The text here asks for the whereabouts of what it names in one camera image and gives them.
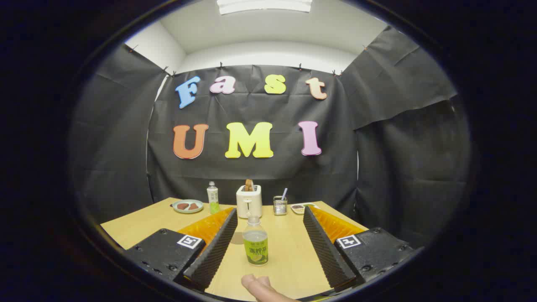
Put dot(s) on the small white tray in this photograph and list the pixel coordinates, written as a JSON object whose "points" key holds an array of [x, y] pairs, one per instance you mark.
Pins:
{"points": [[298, 207]]}

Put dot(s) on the ceiling light panel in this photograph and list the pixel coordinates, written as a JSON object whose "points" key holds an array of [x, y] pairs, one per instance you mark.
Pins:
{"points": [[264, 5]]}

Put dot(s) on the green label juice bottle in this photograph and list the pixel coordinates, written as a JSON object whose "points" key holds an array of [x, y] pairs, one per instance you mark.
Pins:
{"points": [[255, 249]]}

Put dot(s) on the black backdrop cloth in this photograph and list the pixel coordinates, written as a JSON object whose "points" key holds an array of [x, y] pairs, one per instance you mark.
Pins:
{"points": [[251, 167]]}

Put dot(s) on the slim capped drink bottle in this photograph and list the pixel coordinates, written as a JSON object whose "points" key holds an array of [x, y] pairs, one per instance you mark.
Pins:
{"points": [[213, 199]]}

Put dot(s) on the wooden table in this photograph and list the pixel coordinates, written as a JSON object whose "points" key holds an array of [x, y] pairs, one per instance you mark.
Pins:
{"points": [[289, 251]]}

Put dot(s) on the pale green plate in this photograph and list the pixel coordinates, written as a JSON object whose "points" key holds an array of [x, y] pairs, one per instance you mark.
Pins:
{"points": [[187, 211]]}

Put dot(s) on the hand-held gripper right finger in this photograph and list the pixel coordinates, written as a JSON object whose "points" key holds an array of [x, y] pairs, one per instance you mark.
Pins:
{"points": [[325, 247]]}

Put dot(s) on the brown toast slice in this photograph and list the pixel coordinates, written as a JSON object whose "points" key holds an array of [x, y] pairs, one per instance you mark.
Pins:
{"points": [[249, 184]]}

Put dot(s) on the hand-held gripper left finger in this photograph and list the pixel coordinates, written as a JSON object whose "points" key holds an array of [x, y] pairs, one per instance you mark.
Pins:
{"points": [[214, 251]]}

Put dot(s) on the white toaster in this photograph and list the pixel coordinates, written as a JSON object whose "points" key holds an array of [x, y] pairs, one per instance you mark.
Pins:
{"points": [[249, 203]]}

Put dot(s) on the brown round coaster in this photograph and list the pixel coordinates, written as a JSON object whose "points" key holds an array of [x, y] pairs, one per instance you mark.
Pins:
{"points": [[236, 239]]}

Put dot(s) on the purple straw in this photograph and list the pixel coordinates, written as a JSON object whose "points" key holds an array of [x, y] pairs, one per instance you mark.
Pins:
{"points": [[284, 193]]}

